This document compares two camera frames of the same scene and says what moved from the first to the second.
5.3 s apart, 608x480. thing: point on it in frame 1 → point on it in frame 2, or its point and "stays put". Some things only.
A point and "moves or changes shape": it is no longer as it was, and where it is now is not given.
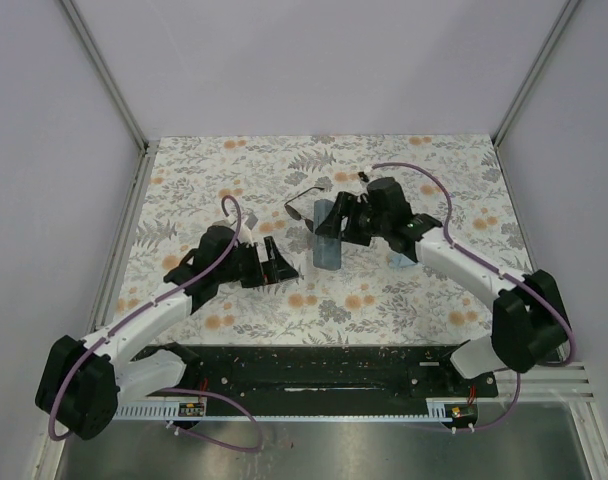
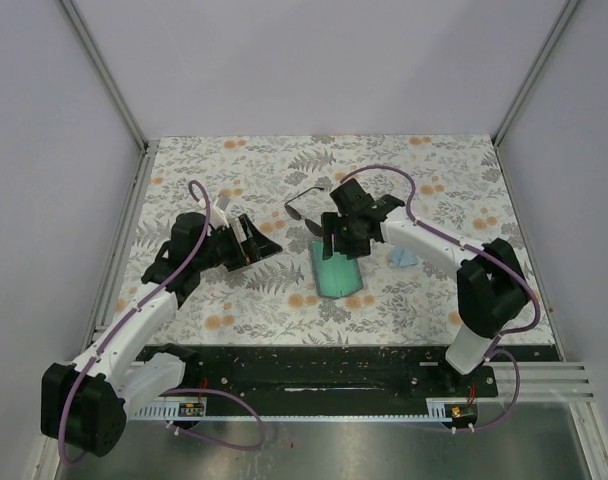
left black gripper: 283,269 → 257,247
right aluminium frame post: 567,12 stays put
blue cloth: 399,260 stays put
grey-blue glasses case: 327,254 moves or changes shape
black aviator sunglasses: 295,215 stays put
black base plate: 322,379 stays put
